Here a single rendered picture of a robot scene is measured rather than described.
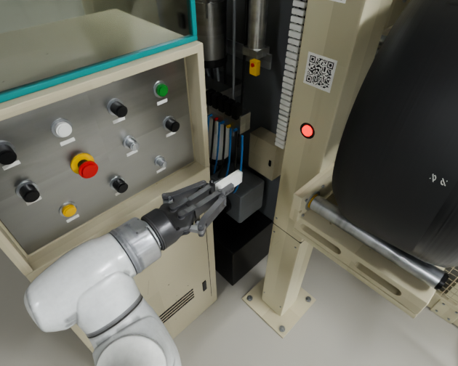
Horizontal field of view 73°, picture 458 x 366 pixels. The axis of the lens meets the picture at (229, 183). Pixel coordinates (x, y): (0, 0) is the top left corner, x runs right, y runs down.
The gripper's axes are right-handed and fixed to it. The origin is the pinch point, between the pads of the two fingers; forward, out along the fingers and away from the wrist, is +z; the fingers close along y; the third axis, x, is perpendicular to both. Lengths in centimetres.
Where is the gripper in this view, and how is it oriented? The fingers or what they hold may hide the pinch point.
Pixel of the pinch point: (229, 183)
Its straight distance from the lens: 67.7
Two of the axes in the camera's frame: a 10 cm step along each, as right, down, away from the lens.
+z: 7.2, -4.8, 5.0
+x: 0.0, 7.2, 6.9
